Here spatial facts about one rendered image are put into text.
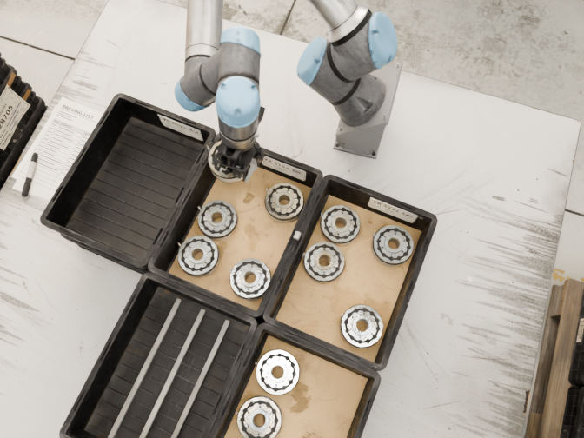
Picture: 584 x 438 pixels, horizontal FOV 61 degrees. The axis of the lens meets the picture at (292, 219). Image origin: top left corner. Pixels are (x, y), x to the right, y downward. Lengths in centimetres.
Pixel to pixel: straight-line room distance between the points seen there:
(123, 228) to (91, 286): 22
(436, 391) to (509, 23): 199
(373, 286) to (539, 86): 169
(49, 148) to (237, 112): 95
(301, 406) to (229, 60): 79
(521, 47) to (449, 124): 124
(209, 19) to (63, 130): 78
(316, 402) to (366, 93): 79
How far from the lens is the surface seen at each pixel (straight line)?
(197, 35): 109
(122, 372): 133
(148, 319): 132
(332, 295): 128
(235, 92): 88
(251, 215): 133
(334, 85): 133
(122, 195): 143
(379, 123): 137
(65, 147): 170
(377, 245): 129
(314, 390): 126
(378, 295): 129
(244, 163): 105
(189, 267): 129
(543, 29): 294
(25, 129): 235
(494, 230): 156
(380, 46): 122
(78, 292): 153
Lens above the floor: 209
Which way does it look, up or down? 72 degrees down
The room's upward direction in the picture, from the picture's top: 2 degrees counter-clockwise
